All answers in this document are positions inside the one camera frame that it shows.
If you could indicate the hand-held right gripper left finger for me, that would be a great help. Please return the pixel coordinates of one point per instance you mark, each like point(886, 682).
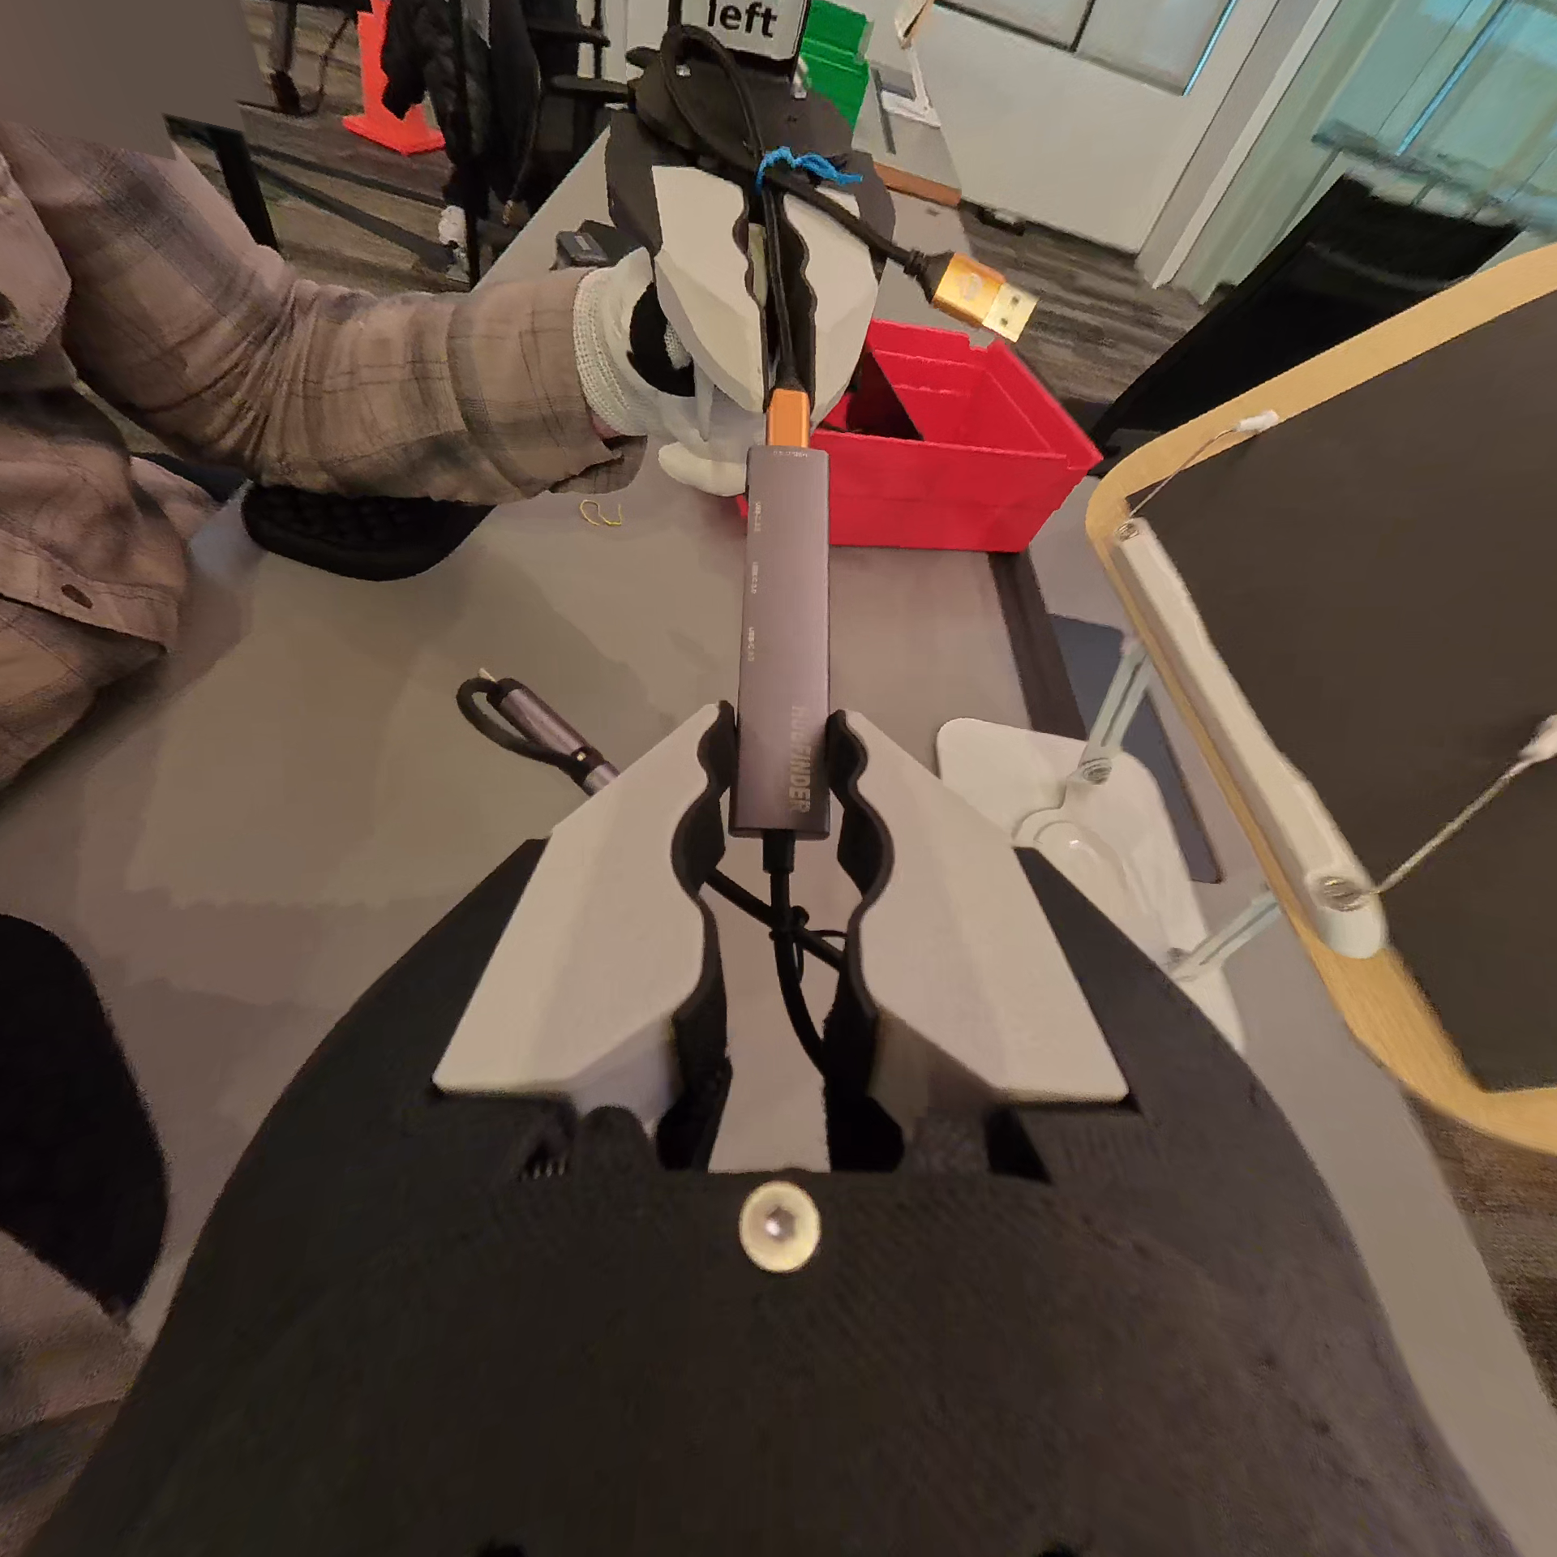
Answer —
point(584, 962)

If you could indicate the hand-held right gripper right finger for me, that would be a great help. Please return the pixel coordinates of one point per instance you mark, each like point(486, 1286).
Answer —
point(984, 962)

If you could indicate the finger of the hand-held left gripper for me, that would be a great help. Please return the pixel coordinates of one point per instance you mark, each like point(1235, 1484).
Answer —
point(704, 281)
point(840, 305)

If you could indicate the blue twist tie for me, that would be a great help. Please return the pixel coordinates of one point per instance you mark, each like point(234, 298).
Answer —
point(790, 164)

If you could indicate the red storage bin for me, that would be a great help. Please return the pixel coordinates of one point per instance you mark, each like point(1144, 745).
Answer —
point(949, 487)

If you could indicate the grey usb hub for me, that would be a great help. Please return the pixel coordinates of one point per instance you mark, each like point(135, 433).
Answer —
point(784, 633)

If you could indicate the person's left forearm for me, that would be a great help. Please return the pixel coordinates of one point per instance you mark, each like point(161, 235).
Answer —
point(365, 354)

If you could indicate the person's left hand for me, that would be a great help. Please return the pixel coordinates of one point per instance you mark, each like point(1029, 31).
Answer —
point(602, 354)

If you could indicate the green bin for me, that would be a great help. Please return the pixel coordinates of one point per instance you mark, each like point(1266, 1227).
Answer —
point(832, 63)

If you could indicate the white adjustable stand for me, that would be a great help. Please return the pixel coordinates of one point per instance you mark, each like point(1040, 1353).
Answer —
point(1070, 780)

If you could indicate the black jacket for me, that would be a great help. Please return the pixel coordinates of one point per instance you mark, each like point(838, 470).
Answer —
point(475, 87)

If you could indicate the yellow twist tie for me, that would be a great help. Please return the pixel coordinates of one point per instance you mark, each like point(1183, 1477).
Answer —
point(602, 522)

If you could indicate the orange traffic cone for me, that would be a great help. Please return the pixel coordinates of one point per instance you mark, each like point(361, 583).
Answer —
point(389, 111)

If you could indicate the person's plaid shirt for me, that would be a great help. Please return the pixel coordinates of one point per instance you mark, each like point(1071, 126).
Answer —
point(72, 548)

